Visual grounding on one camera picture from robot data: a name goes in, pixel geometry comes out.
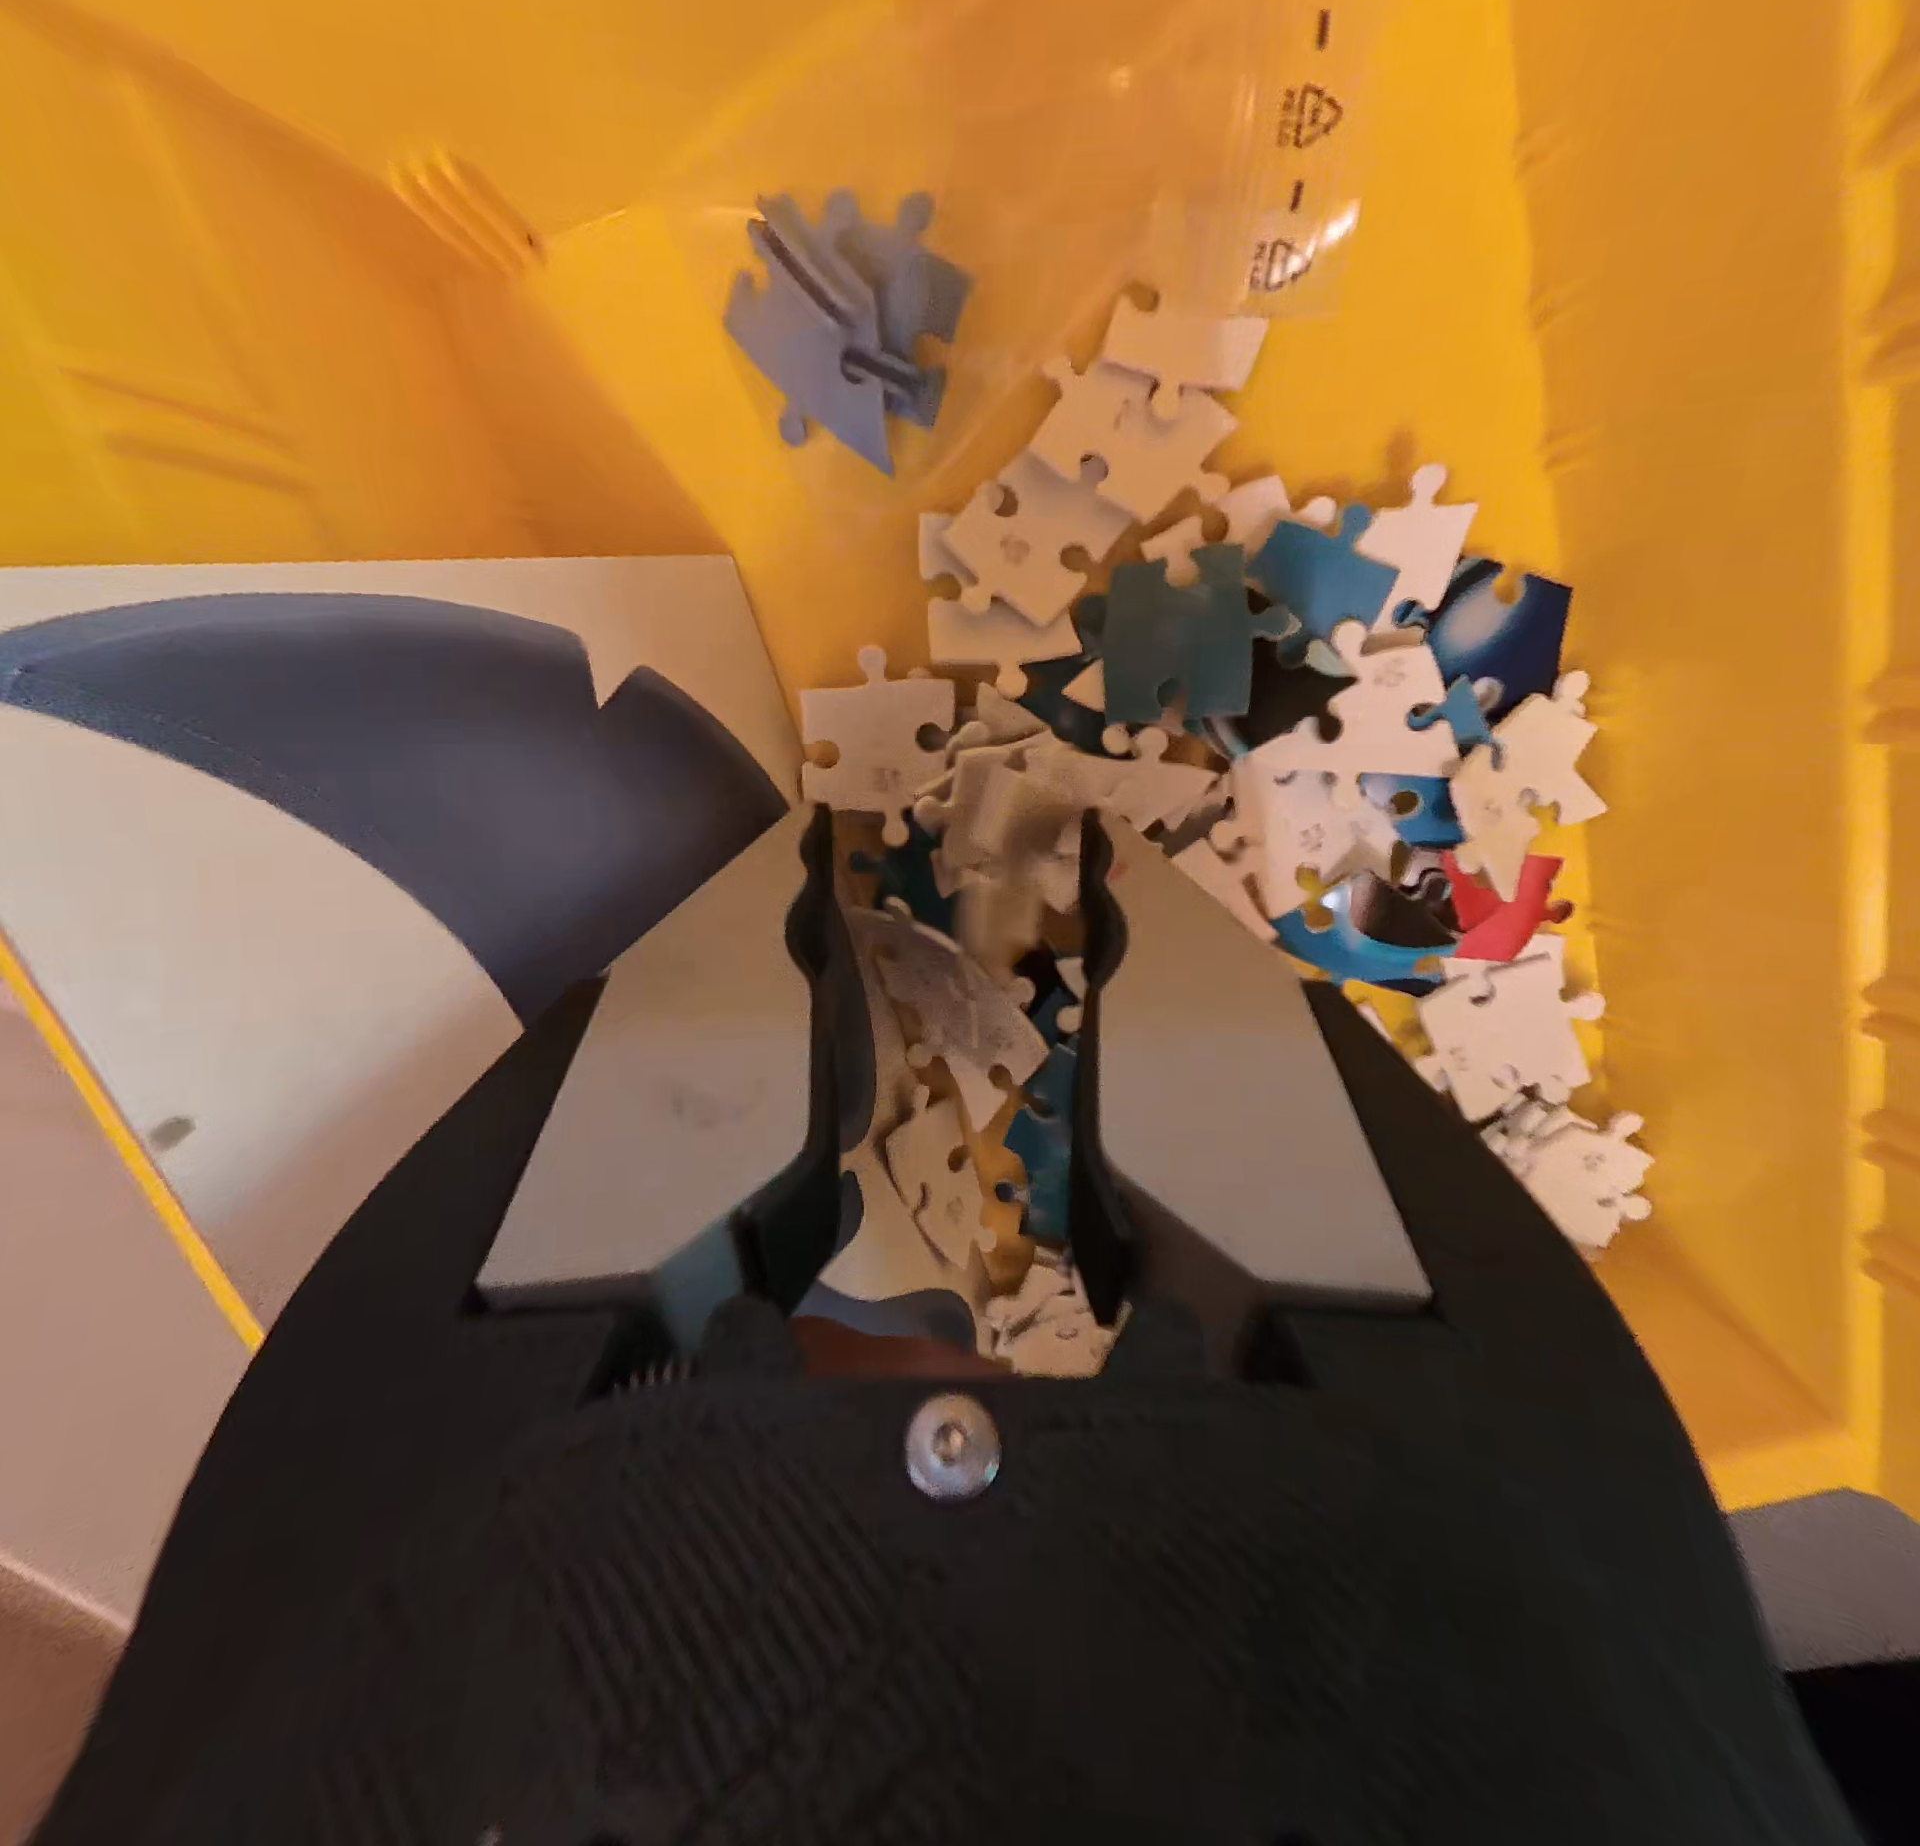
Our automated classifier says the clear plastic bag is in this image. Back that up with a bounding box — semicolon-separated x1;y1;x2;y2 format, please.
646;0;1375;512

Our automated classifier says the pile of puzzle pieces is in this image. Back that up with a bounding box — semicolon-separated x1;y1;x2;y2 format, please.
795;283;1655;1380

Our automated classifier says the white card with blue ears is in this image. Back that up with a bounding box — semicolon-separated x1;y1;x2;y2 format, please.
0;556;811;1343

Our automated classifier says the yellow plastic bin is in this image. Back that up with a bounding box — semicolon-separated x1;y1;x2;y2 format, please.
0;0;1920;1510

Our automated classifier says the pale blue puzzle piece cluster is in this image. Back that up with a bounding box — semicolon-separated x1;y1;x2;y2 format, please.
722;191;974;479

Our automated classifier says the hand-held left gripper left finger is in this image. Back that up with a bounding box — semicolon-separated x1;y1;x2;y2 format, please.
477;803;878;1315

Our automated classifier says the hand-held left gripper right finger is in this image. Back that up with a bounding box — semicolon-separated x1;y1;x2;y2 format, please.
1068;807;1432;1322

